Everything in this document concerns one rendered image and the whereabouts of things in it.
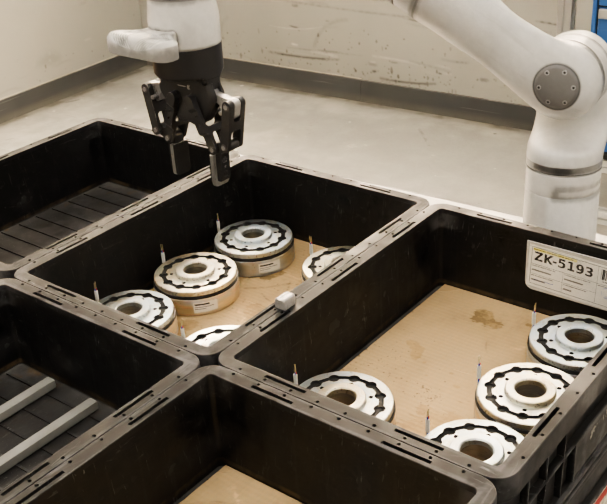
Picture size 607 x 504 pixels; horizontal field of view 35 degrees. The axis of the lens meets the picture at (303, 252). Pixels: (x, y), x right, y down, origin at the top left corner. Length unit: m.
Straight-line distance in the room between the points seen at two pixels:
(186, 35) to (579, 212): 0.53
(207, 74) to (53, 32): 3.66
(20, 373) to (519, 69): 0.66
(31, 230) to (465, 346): 0.66
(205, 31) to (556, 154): 0.45
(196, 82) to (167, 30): 0.07
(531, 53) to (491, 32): 0.05
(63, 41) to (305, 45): 1.13
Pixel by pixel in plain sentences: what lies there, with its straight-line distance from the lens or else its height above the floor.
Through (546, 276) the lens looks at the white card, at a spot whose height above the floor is 0.88.
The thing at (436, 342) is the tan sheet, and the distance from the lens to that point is 1.08.
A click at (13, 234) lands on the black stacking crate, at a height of 0.83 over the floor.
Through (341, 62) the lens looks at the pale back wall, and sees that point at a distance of 4.34.
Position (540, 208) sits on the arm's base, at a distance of 1.24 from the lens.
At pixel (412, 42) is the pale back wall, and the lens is 4.13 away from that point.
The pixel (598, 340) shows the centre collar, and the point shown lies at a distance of 1.04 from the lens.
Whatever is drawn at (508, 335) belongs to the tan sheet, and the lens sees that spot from 1.10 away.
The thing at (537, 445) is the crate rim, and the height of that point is 0.93.
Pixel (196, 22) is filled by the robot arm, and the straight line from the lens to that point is 1.01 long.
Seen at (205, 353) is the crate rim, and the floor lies 0.93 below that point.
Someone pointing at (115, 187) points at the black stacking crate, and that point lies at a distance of 1.53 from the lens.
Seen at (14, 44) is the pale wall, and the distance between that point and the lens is 4.54.
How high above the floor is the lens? 1.43
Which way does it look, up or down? 28 degrees down
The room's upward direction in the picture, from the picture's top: 4 degrees counter-clockwise
